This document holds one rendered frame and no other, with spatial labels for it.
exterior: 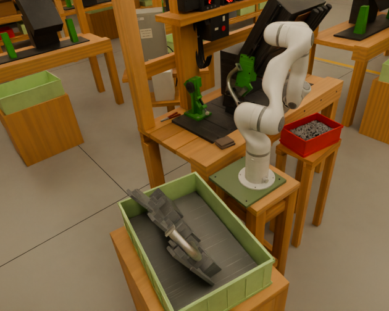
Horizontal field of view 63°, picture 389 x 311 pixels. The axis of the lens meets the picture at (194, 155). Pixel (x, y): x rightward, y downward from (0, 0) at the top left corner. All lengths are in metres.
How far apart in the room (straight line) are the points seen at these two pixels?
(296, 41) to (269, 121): 0.36
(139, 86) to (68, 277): 1.45
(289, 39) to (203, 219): 0.90
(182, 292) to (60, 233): 1.77
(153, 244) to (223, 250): 0.31
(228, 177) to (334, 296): 1.11
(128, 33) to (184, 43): 0.42
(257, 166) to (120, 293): 1.33
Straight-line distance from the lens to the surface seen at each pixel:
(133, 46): 1.94
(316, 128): 2.13
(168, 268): 1.37
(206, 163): 1.75
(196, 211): 1.55
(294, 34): 1.52
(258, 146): 1.51
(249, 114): 1.44
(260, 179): 1.63
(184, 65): 2.21
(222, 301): 1.24
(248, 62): 2.14
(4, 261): 2.94
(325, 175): 2.36
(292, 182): 1.73
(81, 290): 2.49
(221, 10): 2.19
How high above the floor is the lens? 1.97
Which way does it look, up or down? 36 degrees down
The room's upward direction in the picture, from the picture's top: 5 degrees counter-clockwise
